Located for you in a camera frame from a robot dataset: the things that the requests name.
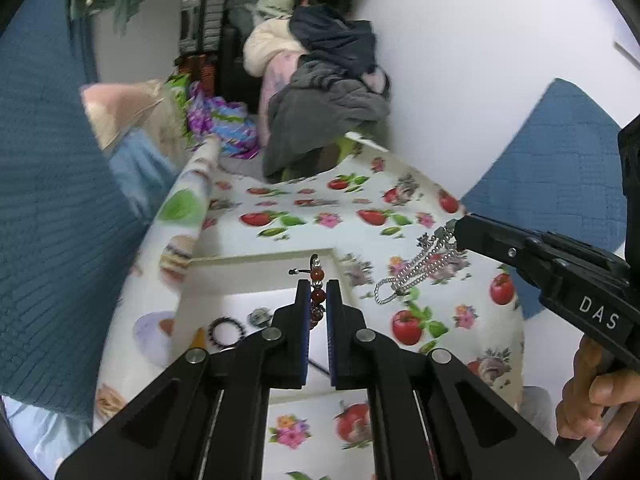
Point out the light blue cloth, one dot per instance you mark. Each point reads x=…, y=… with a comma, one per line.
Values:
x=145, y=170

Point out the grey suitcase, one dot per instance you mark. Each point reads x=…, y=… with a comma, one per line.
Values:
x=200, y=25

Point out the green cardboard box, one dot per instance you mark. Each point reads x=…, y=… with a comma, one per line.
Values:
x=235, y=290

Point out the dark navy jacket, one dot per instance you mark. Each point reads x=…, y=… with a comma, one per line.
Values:
x=340, y=40

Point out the striped dark bag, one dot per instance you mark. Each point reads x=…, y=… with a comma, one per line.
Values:
x=197, y=72

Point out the grey garment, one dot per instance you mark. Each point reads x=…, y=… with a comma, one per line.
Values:
x=320, y=110

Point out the orange gourd pendant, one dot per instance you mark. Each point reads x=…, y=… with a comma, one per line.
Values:
x=200, y=342

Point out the tomato print tablecloth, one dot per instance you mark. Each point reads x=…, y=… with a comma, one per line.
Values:
x=345, y=210

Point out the cream fleece garment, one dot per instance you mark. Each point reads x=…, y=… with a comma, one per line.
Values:
x=265, y=45

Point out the peach cloth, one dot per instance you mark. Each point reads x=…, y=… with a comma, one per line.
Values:
x=120, y=110

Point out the blue covered chair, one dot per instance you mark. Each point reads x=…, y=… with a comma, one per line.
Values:
x=550, y=160
x=50, y=210

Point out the person's right hand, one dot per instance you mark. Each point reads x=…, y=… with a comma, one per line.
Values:
x=580, y=400

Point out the light blue bed sheet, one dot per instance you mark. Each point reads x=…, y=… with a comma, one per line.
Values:
x=45, y=440

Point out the pink patterned cloth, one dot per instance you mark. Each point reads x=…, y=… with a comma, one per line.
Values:
x=280, y=80

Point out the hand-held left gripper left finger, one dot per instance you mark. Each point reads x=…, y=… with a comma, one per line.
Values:
x=300, y=320

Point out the small silver trinket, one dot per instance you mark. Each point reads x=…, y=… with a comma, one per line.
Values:
x=258, y=317

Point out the colourful plastic bag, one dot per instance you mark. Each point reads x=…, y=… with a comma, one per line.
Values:
x=225, y=120

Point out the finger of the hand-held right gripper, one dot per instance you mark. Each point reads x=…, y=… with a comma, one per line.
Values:
x=490, y=242
x=575, y=252

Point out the black suitcase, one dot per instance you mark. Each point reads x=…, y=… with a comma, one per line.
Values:
x=237, y=70

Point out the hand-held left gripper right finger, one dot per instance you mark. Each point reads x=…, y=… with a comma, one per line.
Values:
x=334, y=325

